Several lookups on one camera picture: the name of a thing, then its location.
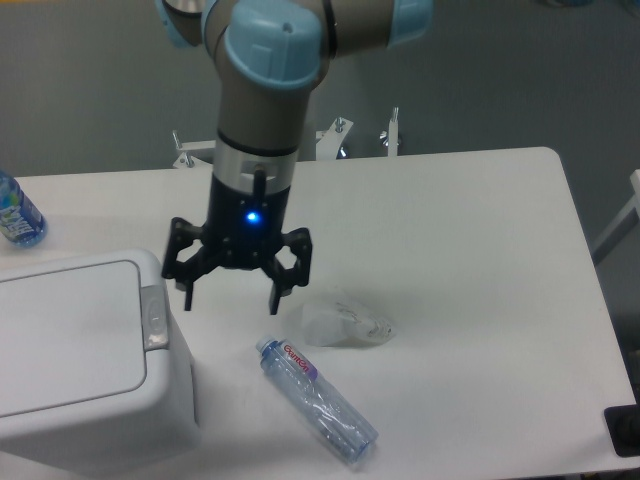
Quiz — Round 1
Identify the black table clamp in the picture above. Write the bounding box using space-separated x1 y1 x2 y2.
604 404 639 458

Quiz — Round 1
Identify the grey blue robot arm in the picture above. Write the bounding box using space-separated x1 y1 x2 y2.
156 1 434 312

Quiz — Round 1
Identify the white trash can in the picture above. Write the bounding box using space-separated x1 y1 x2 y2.
1 249 200 477

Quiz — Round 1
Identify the clear empty plastic bottle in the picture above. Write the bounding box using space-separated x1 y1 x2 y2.
256 336 378 465

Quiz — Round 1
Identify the white metal base frame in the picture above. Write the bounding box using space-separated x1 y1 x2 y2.
172 106 402 169

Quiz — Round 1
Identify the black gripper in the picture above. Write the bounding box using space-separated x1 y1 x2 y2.
162 178 313 315

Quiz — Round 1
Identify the blue labelled water bottle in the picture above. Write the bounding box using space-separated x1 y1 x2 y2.
1 171 47 248

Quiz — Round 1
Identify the white frame right edge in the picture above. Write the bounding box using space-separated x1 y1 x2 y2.
591 169 639 265

